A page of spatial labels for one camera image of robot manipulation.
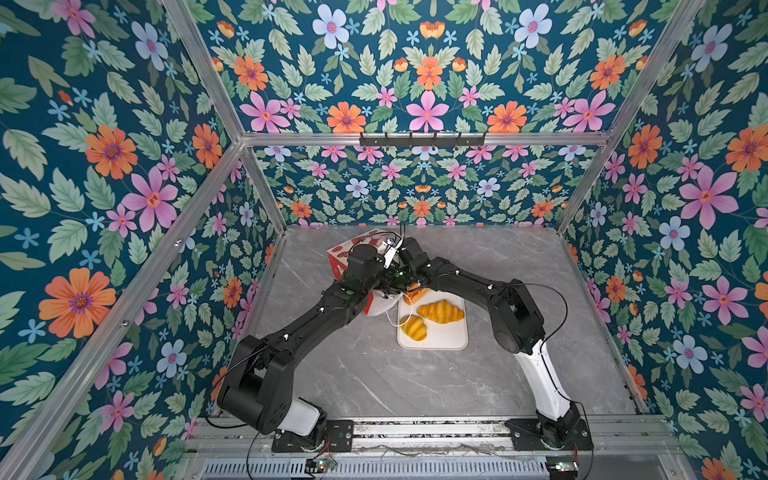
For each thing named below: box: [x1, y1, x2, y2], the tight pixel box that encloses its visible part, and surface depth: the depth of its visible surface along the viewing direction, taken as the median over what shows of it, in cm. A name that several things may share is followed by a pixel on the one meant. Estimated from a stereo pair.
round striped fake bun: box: [400, 314, 427, 341], surface depth 90 cm
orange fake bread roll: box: [416, 299, 465, 324], surface depth 94 cm
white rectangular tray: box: [397, 290, 469, 351], surface depth 93 cm
